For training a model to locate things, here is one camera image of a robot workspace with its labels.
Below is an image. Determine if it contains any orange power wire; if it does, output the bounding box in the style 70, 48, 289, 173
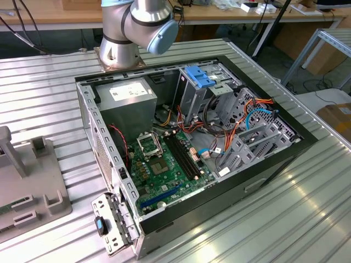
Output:
223, 97, 275, 153

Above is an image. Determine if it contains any blue data wire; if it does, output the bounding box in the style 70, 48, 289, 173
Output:
245, 107, 280, 131

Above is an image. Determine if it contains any black RAM slot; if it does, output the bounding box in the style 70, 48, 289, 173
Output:
171, 134, 200, 178
165, 135, 194, 180
168, 135, 197, 179
174, 133, 203, 177

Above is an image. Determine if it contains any CPU socket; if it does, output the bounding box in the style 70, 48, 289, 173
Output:
136, 132, 161, 162

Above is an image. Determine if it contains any grey optical drive cage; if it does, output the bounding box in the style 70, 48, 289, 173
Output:
173, 62, 244, 124

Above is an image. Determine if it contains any square brown chipset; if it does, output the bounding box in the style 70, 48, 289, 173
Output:
150, 160, 168, 176

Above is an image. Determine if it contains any green motherboard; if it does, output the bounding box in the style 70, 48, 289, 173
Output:
128, 130, 216, 217

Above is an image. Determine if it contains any grey power supply unit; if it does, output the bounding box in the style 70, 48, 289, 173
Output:
93, 78, 157, 140

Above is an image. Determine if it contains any black case fan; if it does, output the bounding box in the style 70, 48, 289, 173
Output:
108, 124, 129, 168

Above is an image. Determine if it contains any blue plastic cage latch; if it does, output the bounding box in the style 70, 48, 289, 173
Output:
185, 65, 217, 89

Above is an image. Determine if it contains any blue expansion slot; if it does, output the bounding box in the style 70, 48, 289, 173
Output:
139, 183, 182, 209

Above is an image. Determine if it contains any black open PC case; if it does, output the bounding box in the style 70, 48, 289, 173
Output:
75, 54, 319, 260

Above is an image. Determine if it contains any black and blue latch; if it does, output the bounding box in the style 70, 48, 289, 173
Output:
94, 215, 108, 236

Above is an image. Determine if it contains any wooden desk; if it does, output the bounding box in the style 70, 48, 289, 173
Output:
175, 0, 348, 58
0, 0, 104, 31

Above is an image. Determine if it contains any grey parts rack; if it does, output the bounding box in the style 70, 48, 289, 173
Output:
0, 125, 73, 235

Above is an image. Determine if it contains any white box black lid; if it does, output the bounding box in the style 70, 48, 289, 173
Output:
240, 2, 259, 13

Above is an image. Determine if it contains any large cardboard box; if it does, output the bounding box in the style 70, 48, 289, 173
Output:
274, 19, 348, 76

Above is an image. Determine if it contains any plain white box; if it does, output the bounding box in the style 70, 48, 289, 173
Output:
255, 3, 278, 15

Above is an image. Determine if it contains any small cardboard box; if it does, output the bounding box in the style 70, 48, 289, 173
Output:
60, 0, 102, 12

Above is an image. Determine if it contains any cardboard box with label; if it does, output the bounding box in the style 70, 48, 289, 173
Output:
316, 102, 351, 143

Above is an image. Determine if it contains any green RAM stick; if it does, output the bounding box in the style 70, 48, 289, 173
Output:
0, 201, 24, 215

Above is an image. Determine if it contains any grey metal shelf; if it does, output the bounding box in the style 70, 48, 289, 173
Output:
282, 27, 351, 91

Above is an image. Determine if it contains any red orange wire harness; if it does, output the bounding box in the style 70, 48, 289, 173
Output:
152, 105, 209, 135

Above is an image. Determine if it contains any brown square base plate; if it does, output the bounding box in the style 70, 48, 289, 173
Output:
94, 46, 146, 73

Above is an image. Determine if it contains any silver hinged slot bracket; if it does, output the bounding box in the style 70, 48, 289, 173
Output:
90, 191, 141, 258

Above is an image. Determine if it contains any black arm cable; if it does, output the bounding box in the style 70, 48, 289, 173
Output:
0, 0, 88, 55

